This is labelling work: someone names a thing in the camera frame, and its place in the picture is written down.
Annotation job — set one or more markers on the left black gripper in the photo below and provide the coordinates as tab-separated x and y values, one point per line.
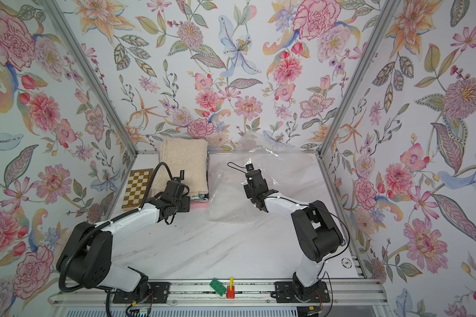
184	203

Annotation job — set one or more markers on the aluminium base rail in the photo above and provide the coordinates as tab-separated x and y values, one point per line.
253	292

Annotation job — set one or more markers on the green tag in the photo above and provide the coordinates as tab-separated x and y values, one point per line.
218	287

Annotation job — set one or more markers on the wooden chessboard box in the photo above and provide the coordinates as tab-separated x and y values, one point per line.
135	188

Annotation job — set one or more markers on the red yellow clip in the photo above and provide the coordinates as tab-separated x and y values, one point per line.
230	294

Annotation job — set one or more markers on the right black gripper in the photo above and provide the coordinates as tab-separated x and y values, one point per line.
253	184

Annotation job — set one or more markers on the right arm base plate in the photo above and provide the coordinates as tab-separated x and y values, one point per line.
291	292

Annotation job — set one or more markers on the clear plastic vacuum bag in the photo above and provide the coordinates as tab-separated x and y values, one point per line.
291	170

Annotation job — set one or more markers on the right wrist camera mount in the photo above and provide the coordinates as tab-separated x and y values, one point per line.
249	167

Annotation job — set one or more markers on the pink blanket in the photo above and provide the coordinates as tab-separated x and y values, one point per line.
198	204

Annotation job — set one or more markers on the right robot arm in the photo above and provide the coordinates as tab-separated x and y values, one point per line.
318	234

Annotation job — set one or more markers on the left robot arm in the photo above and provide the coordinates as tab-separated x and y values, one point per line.
86	261

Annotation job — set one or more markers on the small circuit board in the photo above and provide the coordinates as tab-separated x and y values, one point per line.
138	311

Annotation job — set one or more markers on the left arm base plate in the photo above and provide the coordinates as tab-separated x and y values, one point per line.
153	292

